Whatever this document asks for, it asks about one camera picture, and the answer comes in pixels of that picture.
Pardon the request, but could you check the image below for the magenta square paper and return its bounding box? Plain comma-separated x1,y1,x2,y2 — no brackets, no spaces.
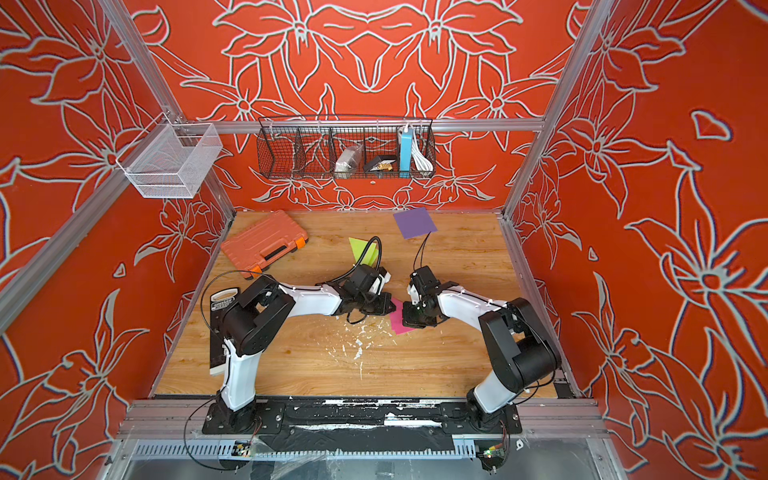
389,298,413,335

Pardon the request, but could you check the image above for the lime green square paper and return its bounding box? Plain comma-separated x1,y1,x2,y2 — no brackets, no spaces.
349,236,381,267

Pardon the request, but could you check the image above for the purple square paper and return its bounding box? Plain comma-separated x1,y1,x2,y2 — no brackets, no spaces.
393,207,438,240

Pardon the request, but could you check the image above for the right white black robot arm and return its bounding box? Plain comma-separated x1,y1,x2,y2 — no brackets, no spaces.
403,282,561,431

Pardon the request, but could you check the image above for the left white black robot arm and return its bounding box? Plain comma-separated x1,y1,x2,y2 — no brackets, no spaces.
203,267,395,434

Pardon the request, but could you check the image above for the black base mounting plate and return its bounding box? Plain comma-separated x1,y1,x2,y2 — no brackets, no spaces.
202,397,522,453

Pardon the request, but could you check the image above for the orange plastic tool case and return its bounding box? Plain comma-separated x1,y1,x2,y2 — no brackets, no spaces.
222,210,309,278

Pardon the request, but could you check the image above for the small black box in basket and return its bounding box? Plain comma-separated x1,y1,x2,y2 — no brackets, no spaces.
364,154,399,173

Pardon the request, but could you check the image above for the clear plastic bag in basket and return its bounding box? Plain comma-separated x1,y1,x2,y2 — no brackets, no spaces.
334,144,364,179

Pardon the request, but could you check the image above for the light blue box in basket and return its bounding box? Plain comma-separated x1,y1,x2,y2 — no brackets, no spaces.
399,127,413,178

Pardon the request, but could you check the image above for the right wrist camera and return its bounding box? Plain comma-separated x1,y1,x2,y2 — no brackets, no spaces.
407,266,441,304

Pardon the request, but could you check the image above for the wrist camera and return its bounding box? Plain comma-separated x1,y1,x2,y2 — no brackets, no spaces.
344,264,391,296
407,266,441,304

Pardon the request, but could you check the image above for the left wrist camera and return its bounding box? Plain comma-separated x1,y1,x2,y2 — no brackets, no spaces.
344,264,391,296

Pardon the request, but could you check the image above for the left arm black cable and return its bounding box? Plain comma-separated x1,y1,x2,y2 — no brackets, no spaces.
353,235,384,272

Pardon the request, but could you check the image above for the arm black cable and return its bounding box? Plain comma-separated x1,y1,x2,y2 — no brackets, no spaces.
412,232,433,271
353,235,384,272

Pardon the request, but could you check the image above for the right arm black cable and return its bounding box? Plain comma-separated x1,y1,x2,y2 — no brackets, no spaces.
412,232,433,271

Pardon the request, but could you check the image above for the white cable in basket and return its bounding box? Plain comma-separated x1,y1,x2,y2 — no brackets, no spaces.
410,139,434,176

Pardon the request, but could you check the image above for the black wire wall basket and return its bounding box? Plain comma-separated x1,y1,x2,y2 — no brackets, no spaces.
256,115,437,180

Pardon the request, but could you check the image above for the clear acrylic wall bin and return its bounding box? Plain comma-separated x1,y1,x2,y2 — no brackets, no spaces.
118,123,222,199

